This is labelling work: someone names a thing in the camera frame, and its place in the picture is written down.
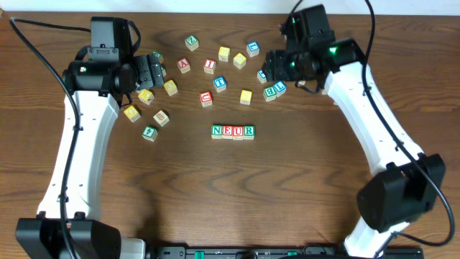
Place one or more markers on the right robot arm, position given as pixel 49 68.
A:
pixel 405 181

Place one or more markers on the yellow block back row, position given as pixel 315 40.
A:
pixel 223 53

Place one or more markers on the red letter U block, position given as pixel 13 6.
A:
pixel 206 98

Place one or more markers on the yellow letter O block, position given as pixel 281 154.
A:
pixel 170 87

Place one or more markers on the pineapple B wooden block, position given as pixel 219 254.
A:
pixel 161 118

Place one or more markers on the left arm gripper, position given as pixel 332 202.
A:
pixel 157 75

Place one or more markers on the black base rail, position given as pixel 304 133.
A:
pixel 310 251

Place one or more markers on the yellow letter S block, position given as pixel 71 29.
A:
pixel 246 97

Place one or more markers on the green letter Z block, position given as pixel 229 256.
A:
pixel 191 42

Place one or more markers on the green letter B block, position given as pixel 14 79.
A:
pixel 269 94

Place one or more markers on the yellow letter G block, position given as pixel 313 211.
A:
pixel 132 113

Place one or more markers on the blue letter T block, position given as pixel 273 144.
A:
pixel 220 84

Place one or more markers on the green letter N block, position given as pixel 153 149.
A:
pixel 216 131

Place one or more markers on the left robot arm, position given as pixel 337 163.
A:
pixel 67 223

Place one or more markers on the yellow letter K block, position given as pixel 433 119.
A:
pixel 146 96

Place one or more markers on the blue letter P block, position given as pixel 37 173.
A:
pixel 261 76

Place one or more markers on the red letter A block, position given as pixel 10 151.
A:
pixel 183 65

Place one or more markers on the yellow block with animal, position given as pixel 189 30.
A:
pixel 239 60

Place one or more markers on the red letter E block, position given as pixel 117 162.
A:
pixel 227 132

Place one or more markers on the red letter I block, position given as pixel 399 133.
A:
pixel 209 66

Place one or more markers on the green letter R block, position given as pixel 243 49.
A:
pixel 249 132

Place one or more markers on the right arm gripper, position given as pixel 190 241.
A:
pixel 270 66

